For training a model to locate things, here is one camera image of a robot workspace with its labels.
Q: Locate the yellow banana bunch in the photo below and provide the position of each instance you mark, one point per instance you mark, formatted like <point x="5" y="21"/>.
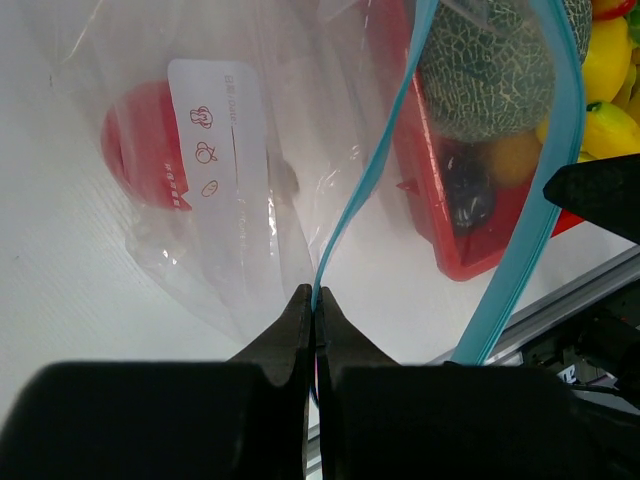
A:
<point x="605" y="48"/>

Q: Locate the clear zip top bag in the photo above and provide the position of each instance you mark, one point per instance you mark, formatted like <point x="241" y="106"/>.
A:
<point x="100" y="299"/>

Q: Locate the green netted melon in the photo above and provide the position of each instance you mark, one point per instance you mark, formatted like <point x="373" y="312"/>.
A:
<point x="486" y="70"/>

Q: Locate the aluminium front rail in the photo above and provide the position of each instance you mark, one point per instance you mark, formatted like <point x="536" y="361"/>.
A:
<point x="565" y="300"/>

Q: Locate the brown kiwi fruit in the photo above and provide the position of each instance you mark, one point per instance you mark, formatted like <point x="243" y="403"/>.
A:
<point x="511" y="161"/>

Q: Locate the red apple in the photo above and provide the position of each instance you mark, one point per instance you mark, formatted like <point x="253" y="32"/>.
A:
<point x="141" y="147"/>

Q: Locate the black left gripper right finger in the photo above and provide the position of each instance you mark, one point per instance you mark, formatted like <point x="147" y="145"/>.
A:
<point x="382" y="420"/>

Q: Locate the red plastic tray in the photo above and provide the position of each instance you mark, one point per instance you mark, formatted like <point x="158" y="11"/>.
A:
<point x="397" y="33"/>

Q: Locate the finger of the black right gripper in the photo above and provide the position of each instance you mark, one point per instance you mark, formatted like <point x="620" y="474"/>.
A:
<point x="602" y="192"/>

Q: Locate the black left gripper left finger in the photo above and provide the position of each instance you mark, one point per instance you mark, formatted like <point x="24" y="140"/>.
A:
<point x="245" y="418"/>

